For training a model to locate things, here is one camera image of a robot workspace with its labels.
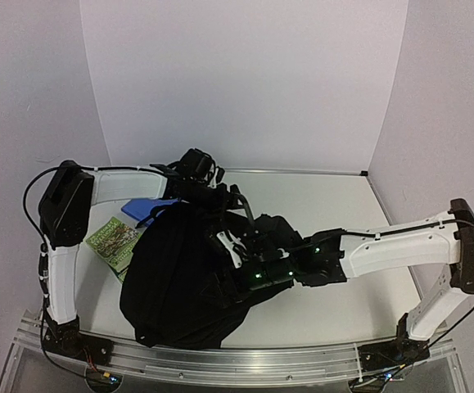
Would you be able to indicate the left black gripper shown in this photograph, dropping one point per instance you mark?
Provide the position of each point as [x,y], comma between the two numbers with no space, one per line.
[222,201]

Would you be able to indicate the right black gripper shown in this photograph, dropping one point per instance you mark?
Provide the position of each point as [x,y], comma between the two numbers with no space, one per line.
[223,255]

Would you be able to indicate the black student backpack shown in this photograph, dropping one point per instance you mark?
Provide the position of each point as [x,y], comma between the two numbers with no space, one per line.
[170,292]

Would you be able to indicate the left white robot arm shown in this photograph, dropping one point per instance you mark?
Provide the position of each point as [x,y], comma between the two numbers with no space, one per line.
[64,211]

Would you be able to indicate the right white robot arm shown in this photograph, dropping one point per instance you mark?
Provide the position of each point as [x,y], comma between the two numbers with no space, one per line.
[339,255]

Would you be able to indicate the blue notebook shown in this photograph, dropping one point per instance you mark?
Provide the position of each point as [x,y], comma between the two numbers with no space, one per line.
[144,211]

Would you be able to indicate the lower green paperback book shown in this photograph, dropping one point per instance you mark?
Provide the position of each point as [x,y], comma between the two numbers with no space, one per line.
[122,275]

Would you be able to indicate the green paperback book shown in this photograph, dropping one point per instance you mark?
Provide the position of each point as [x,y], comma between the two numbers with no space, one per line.
[122,275]
[114,243]

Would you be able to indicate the upper green paperback book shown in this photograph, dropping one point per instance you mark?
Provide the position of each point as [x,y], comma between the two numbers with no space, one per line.
[114,243]

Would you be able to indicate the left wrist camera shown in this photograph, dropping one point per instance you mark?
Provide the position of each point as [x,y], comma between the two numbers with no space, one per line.
[165,170]

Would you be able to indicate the aluminium mounting rail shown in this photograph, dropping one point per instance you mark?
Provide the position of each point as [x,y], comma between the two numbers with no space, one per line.
[303,366]

